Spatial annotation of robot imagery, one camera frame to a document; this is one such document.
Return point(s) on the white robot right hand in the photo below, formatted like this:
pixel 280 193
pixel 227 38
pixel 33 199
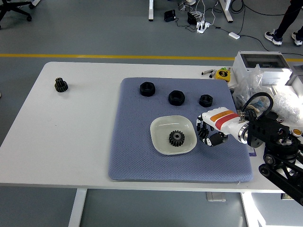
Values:
pixel 220 118

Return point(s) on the small black gear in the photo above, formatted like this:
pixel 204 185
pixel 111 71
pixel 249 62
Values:
pixel 203 132

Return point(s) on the large black gear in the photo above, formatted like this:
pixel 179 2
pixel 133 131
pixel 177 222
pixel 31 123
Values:
pixel 176 139

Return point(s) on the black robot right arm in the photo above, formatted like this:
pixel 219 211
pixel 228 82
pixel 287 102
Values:
pixel 267 125

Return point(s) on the small black hex nut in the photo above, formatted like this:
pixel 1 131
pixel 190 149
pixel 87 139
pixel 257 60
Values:
pixel 209 102

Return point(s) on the medium black hex nut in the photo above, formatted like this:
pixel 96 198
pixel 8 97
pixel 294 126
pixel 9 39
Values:
pixel 181 100

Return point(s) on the large black hex nut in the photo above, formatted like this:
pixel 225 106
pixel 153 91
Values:
pixel 151 91

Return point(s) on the white push-button control box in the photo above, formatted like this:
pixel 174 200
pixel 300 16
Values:
pixel 296 132

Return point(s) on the white open box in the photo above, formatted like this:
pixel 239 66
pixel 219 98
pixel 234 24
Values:
pixel 296 85

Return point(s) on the black box on floor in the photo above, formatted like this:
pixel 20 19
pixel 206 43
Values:
pixel 170 16

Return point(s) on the clear plastic bag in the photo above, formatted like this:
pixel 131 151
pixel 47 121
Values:
pixel 248 85

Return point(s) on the yellow tape measure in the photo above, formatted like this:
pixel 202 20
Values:
pixel 222 74

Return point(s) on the black silver marker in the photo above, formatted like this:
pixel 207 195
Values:
pixel 207 72
pixel 212 73

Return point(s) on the white square dish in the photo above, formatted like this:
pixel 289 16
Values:
pixel 161 127

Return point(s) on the bubble wrap sheet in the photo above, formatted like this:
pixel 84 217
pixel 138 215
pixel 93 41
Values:
pixel 288 106

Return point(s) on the white power adapter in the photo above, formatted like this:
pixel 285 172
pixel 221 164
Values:
pixel 234 35

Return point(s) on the white power strip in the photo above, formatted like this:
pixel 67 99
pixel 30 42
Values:
pixel 203 26

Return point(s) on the blue-grey textured mat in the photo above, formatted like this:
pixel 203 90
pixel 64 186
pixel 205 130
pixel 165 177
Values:
pixel 132 153

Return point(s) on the white table leg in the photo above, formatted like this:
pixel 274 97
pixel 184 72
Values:
pixel 77 208
pixel 252 210

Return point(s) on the white desk leg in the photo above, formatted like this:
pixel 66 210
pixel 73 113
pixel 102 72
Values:
pixel 151 10
pixel 226 10

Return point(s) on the person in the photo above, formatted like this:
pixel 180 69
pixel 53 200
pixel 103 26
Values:
pixel 287 19

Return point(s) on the black stepped double gear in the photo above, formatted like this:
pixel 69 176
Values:
pixel 61 86

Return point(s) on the black office chair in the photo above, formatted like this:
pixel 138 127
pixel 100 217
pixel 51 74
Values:
pixel 14 8

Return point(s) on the grey electrical enclosure box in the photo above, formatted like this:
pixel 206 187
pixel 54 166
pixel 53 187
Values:
pixel 258 66

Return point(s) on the grey table control bracket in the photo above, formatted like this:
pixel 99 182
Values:
pixel 215 196

